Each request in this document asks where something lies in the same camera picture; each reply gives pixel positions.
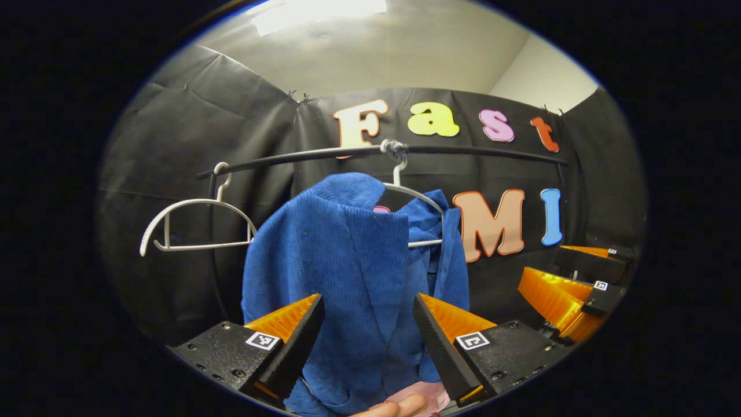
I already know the blue jacket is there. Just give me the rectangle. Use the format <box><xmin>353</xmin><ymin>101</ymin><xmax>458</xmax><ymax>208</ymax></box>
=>
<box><xmin>241</xmin><ymin>172</ymin><xmax>471</xmax><ymax>416</ymax></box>

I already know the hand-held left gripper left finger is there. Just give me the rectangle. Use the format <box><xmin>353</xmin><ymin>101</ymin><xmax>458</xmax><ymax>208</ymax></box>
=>
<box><xmin>172</xmin><ymin>292</ymin><xmax>325</xmax><ymax>406</ymax></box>

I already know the pink laundry hamper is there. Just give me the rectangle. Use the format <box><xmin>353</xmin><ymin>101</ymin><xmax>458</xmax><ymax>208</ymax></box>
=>
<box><xmin>385</xmin><ymin>381</ymin><xmax>451</xmax><ymax>416</ymax></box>

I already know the white plastic hanger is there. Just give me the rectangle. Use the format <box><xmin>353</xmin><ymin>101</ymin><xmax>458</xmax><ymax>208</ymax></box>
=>
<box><xmin>379</xmin><ymin>156</ymin><xmax>446</xmax><ymax>250</ymax></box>
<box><xmin>139</xmin><ymin>162</ymin><xmax>258</xmax><ymax>257</ymax></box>

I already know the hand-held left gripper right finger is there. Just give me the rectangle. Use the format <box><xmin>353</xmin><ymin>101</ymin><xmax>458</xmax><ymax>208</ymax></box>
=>
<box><xmin>413</xmin><ymin>292</ymin><xmax>571</xmax><ymax>406</ymax></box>

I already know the black clothes rack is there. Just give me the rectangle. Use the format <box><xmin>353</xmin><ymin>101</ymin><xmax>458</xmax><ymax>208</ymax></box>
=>
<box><xmin>196</xmin><ymin>142</ymin><xmax>571</xmax><ymax>325</ymax></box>

